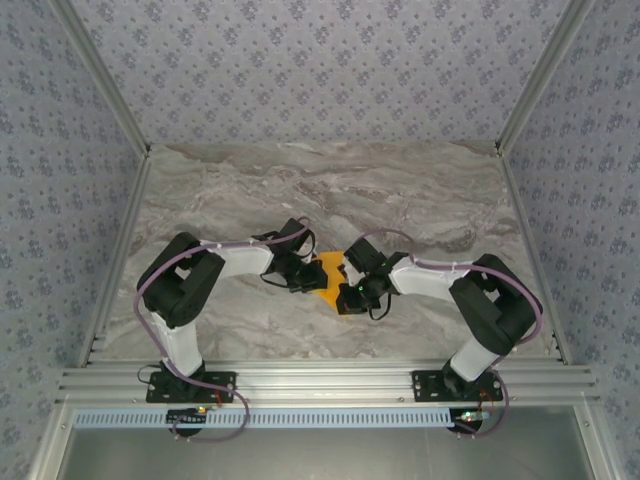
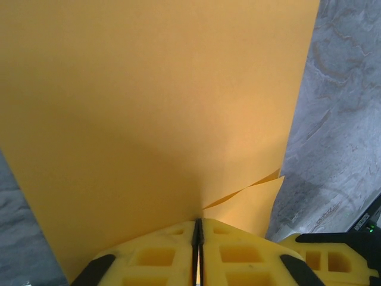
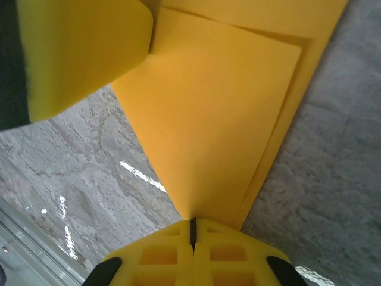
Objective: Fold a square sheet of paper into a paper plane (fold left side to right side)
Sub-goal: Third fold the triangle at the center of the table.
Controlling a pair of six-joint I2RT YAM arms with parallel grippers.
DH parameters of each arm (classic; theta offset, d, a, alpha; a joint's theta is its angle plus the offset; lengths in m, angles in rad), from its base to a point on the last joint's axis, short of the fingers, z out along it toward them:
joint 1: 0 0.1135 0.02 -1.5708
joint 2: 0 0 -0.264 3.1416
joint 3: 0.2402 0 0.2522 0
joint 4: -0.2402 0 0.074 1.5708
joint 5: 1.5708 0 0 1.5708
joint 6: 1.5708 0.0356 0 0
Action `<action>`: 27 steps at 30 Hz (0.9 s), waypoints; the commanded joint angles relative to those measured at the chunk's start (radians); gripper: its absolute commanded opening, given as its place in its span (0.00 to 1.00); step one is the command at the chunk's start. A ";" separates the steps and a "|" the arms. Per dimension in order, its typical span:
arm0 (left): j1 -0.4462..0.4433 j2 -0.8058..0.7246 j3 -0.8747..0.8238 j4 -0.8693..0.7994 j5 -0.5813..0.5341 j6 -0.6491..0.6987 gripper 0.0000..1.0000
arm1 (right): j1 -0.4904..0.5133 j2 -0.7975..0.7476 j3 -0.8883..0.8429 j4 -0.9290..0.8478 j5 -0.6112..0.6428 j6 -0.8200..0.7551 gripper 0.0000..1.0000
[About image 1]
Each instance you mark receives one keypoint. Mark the aluminium panel bar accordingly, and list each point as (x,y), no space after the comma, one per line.
(52,445)
(597,445)

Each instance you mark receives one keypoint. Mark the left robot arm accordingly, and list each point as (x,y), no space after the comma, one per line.
(180,280)

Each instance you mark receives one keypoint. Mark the long aluminium mounting beam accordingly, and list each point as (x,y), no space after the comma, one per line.
(325,385)

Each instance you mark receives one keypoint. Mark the right aluminium table rail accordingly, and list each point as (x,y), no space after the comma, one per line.
(532,250)

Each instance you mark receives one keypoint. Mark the left aluminium frame post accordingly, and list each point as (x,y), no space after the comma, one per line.
(105,75)

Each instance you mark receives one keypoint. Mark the aluminium table rail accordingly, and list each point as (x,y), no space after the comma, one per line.
(532,250)
(120,250)

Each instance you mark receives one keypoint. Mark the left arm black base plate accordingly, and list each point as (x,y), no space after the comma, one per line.
(220,390)

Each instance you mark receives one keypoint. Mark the left aluminium panel bar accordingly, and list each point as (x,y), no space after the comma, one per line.
(52,445)

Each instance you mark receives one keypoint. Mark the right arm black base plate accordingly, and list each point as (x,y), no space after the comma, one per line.
(425,387)

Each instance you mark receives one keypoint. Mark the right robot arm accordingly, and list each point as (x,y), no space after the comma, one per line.
(500,310)

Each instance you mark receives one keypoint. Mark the grey metal panel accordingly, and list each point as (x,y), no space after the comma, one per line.
(325,455)

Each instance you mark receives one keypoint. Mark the right aluminium panel bar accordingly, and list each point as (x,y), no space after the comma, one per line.
(597,445)

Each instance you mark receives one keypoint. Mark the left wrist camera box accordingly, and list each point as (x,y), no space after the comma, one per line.
(295,235)

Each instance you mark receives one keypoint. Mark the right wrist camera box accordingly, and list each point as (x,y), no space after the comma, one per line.
(364,255)

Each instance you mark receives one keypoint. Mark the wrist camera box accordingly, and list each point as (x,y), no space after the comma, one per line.
(295,235)
(364,255)

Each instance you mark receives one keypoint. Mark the aluminium frame post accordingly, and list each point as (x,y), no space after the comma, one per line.
(540,75)
(105,75)

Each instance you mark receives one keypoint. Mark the left aluminium table rail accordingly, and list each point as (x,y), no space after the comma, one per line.
(120,250)

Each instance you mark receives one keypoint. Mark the right aluminium frame post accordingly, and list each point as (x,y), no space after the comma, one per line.
(540,75)

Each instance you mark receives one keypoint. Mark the orange paper sheet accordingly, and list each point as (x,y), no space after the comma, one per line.
(332,280)

